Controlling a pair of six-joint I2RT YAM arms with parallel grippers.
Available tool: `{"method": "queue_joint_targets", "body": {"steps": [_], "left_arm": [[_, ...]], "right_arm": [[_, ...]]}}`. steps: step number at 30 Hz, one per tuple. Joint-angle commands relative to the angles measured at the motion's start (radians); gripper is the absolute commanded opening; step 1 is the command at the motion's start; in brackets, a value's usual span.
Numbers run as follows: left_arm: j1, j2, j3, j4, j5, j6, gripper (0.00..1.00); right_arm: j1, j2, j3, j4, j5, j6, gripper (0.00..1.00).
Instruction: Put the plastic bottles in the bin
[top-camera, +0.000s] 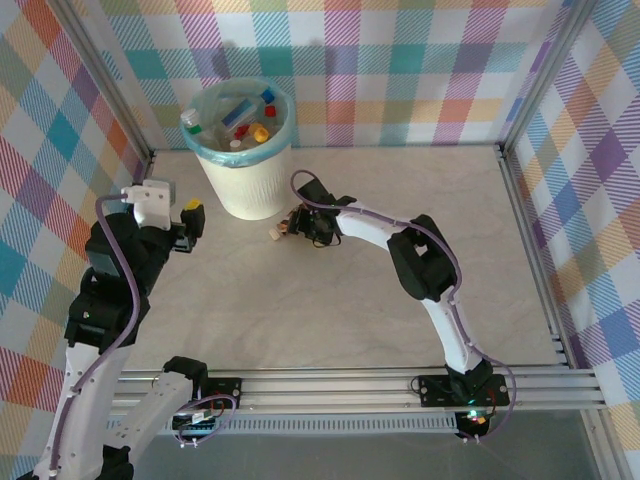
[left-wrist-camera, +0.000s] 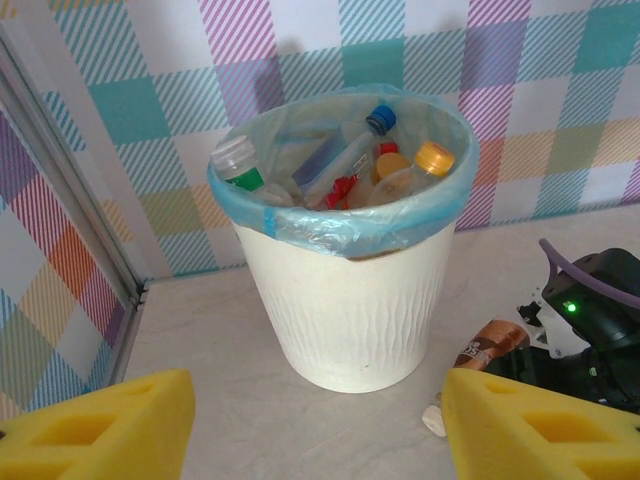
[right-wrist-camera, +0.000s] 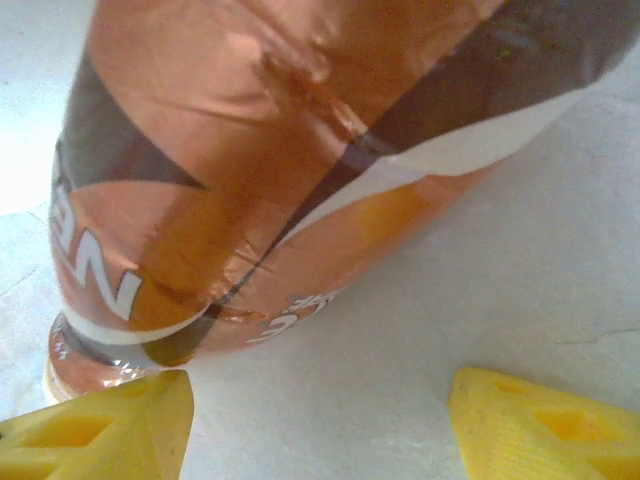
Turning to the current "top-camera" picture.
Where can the brown chocolate drink bottle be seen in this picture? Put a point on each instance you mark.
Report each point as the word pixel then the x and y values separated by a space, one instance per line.
pixel 280 229

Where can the green cap clear bottle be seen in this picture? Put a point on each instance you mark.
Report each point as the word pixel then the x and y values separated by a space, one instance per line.
pixel 195 129

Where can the wide aluminium base rail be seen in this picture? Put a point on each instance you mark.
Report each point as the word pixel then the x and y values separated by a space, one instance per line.
pixel 325 390

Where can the green controller board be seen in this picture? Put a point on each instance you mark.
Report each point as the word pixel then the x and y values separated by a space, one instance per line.
pixel 197 429

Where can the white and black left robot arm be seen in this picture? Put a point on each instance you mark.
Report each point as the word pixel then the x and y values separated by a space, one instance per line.
pixel 75 367

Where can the small lit controller board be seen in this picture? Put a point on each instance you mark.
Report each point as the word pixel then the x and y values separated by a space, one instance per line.
pixel 475 419

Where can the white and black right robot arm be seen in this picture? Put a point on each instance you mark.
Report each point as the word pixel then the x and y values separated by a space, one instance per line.
pixel 452 330

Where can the aluminium side rail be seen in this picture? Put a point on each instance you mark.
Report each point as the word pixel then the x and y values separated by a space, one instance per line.
pixel 532 235
pixel 144 170

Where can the aluminium frame post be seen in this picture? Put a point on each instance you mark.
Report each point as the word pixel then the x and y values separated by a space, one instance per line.
pixel 106 75
pixel 546 75

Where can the red label clear cola bottle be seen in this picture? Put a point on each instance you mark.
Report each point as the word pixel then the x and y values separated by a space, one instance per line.
pixel 270 110

